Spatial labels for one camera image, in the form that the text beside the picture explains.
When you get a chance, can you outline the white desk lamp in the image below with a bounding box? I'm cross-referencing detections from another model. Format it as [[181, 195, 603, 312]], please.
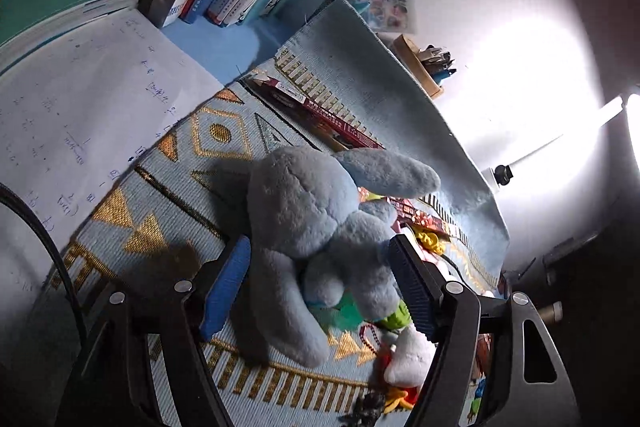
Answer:
[[492, 94, 640, 188]]

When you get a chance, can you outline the dango plush with faces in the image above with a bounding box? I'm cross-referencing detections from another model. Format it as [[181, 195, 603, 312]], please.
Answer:
[[382, 327, 436, 385]]

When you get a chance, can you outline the blue plush bunny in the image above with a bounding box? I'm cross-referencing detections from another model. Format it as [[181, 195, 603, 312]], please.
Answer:
[[247, 146, 442, 369]]

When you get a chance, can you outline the small green toy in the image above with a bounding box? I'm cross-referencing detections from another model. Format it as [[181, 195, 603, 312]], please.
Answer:
[[375, 302, 413, 333]]

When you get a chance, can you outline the small orange toy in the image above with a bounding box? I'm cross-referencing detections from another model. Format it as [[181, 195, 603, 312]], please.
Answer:
[[385, 387, 418, 410]]

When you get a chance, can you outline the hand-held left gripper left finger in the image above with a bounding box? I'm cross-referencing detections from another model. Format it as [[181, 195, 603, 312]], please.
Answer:
[[55, 234, 253, 427]]

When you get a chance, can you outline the white handwritten paper sheet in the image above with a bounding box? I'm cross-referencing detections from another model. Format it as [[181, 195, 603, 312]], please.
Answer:
[[0, 9, 226, 308]]

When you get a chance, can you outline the wooden pen holder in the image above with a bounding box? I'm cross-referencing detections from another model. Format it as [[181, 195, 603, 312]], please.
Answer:
[[392, 34, 446, 100]]

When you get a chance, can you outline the black cable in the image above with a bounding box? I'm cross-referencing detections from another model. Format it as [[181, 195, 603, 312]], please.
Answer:
[[0, 184, 88, 358]]

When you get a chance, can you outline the black toy figure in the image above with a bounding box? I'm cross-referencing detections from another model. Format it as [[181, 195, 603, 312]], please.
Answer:
[[340, 389, 388, 425]]

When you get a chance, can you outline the teal translucent toy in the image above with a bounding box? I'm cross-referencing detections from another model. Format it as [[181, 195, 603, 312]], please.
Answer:
[[310, 297, 363, 333]]

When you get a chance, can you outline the yellow toy figure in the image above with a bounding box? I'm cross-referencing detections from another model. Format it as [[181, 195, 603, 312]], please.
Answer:
[[417, 229, 448, 255]]

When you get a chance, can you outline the blue patterned woven mat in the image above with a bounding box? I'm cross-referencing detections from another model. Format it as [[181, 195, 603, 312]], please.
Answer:
[[47, 0, 511, 427]]

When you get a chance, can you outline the sticker sheet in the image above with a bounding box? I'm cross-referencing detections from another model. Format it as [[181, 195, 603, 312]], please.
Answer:
[[345, 0, 418, 35]]

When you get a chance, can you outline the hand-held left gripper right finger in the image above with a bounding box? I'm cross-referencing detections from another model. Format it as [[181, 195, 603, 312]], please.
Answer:
[[387, 234, 583, 427]]

